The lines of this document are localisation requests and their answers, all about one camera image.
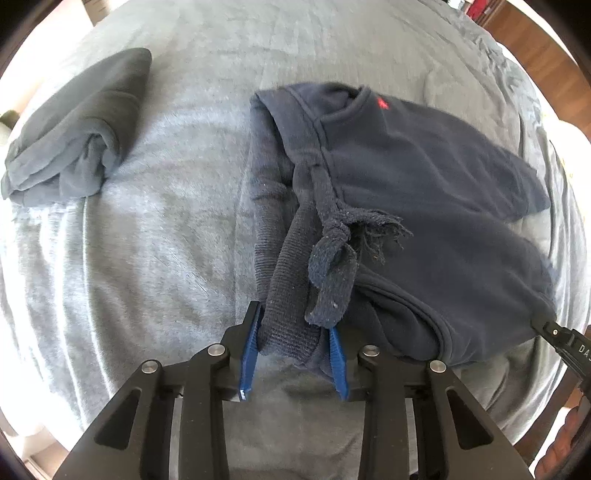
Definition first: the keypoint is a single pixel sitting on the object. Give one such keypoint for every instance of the grey bed blanket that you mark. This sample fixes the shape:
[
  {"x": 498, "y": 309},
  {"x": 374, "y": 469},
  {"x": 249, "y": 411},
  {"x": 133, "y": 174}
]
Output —
[{"x": 113, "y": 306}]

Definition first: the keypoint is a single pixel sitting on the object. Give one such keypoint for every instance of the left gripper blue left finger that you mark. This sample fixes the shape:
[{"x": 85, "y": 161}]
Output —
[{"x": 240, "y": 342}]

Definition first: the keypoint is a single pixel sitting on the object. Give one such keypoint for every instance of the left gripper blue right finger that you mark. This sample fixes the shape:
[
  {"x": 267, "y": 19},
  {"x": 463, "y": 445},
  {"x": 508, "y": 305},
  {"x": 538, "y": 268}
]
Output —
[{"x": 351, "y": 380}]

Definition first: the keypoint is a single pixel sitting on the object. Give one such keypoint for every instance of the folded dark grey garment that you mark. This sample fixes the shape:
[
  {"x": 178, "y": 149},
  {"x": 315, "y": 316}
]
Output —
[{"x": 80, "y": 135}]

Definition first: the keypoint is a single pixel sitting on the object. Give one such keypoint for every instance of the navy blue sweatpants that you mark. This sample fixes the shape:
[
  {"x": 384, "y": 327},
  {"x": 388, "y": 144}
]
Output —
[{"x": 395, "y": 219}]

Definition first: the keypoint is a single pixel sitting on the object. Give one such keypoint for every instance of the person's right hand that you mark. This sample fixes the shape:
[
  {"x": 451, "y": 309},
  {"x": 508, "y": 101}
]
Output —
[{"x": 561, "y": 446}]

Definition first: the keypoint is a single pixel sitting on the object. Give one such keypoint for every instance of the cluttered shelf with clothes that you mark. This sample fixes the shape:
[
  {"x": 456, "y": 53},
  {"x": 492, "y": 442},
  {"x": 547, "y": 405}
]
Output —
[{"x": 477, "y": 10}]

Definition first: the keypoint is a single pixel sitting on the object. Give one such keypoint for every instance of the wooden headboard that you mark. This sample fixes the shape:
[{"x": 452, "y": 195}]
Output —
[{"x": 544, "y": 57}]

